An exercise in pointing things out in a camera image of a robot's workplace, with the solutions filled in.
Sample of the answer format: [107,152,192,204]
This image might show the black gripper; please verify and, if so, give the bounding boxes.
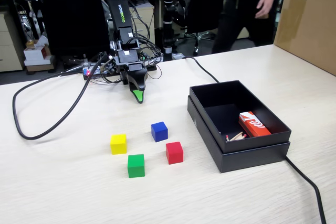
[116,60,148,104]

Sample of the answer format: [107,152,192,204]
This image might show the green cube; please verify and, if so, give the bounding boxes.
[127,153,145,178]

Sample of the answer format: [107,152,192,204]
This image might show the blue cube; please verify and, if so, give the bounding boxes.
[151,121,169,143]

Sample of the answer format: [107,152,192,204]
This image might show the yellow cube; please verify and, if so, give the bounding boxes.
[110,133,128,155]

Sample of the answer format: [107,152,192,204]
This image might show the red cube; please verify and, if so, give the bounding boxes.
[165,141,184,165]

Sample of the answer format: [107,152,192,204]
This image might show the bare hand of walking person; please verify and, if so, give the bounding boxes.
[255,0,277,20]

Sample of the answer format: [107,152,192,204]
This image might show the controller board with red LED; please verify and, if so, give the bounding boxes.
[82,62,106,78]

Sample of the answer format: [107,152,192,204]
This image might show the black vertical pole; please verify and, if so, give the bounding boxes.
[162,0,175,55]

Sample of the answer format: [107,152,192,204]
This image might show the black open box tray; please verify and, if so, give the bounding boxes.
[189,79,292,154]

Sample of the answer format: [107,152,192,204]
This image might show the tall black office chair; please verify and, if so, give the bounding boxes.
[30,0,111,57]

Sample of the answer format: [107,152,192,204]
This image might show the black swivel office chair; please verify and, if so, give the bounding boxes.
[181,0,227,55]

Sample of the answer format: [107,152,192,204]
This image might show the flat white box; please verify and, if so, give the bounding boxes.
[24,57,55,67]

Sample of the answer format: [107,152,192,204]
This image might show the white cardboard box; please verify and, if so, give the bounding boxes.
[23,42,52,61]

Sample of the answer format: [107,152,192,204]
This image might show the person in black clothes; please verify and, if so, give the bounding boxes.
[211,0,289,55]

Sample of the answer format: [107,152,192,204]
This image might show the orange white matchbox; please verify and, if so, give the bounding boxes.
[238,111,272,138]

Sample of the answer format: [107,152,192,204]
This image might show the black open box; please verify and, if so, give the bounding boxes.
[187,95,291,174]

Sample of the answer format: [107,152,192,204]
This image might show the large brown cardboard box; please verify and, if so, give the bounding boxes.
[272,0,336,77]

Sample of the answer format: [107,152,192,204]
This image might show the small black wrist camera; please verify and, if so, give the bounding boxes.
[101,55,118,76]

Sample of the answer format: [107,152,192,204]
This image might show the thin black servo wires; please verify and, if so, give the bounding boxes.
[128,0,164,79]

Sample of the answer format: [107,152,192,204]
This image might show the thick black looped cable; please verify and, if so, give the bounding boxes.
[12,53,108,141]

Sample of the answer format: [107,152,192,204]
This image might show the black power cable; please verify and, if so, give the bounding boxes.
[181,56,328,224]

